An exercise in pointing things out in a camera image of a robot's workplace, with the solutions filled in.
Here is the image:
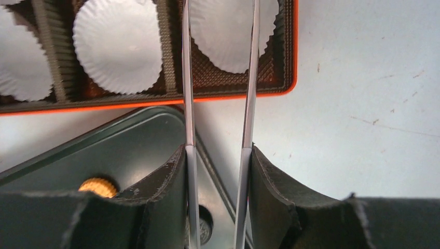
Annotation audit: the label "orange cookie box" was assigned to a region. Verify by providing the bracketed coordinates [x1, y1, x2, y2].
[1, 1, 299, 115]

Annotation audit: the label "silver metal tongs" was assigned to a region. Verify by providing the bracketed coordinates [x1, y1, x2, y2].
[181, 0, 261, 249]

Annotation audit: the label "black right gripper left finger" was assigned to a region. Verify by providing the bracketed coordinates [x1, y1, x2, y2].
[115, 144, 190, 249]

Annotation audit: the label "round black cookie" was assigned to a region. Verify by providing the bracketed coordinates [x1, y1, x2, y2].
[184, 205, 213, 249]

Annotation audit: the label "white paper cupcake liner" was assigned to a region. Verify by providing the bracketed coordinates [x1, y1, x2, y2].
[73, 1, 162, 94]
[1, 6, 52, 102]
[189, 0, 280, 75]

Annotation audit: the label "round orange biscuit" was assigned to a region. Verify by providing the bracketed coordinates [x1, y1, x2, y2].
[78, 177, 118, 198]

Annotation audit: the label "black baking tray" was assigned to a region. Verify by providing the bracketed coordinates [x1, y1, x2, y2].
[1, 106, 235, 248]

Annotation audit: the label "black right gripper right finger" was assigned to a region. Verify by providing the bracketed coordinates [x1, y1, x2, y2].
[249, 146, 373, 248]

